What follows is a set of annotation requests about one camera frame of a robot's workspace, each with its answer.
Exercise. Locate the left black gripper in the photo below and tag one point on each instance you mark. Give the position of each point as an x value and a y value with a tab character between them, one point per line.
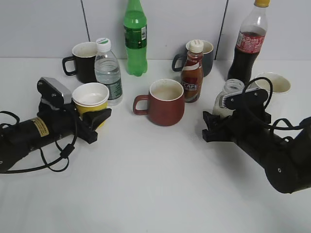
66	121

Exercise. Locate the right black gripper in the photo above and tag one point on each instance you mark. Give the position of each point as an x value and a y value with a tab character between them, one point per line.
239	126

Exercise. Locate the yellow paper cup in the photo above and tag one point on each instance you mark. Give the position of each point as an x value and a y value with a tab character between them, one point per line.
90	97

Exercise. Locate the milk bottle without cap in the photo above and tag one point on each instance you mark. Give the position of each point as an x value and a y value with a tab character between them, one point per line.
230	86

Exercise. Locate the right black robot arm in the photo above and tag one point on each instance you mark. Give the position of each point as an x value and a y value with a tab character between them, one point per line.
286	161

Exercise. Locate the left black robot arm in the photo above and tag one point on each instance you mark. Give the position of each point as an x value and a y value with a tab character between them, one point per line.
19	139

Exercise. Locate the clear water bottle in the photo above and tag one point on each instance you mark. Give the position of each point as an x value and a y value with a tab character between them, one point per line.
107	71

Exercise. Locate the brown coffee bottle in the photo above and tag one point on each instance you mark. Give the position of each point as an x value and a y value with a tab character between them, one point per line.
192	72

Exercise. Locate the red ceramic mug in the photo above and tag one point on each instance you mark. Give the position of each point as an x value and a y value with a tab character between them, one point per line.
164	104

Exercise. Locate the black mug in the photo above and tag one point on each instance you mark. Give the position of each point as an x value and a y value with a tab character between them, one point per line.
83	56

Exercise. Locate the dark grey mug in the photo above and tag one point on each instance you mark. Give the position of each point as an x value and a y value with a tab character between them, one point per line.
207	60

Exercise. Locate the white ceramic mug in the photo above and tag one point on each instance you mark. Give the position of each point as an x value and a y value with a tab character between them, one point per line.
280	84

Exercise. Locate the cola bottle yellow cap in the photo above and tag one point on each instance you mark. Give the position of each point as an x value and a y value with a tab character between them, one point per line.
249	42

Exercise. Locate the green soda bottle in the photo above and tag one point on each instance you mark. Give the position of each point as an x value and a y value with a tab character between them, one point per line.
135	35

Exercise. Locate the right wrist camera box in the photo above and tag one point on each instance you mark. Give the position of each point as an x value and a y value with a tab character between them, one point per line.
252	97

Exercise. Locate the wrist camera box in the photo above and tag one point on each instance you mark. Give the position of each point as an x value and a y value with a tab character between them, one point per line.
54	92
252	97

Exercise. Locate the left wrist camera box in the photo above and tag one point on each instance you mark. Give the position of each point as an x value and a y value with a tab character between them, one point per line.
54	92

